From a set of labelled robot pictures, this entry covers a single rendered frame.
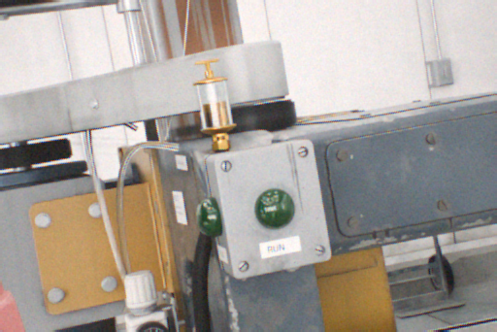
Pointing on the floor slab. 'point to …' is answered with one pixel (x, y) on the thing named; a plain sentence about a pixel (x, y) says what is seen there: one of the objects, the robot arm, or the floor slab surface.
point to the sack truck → (438, 273)
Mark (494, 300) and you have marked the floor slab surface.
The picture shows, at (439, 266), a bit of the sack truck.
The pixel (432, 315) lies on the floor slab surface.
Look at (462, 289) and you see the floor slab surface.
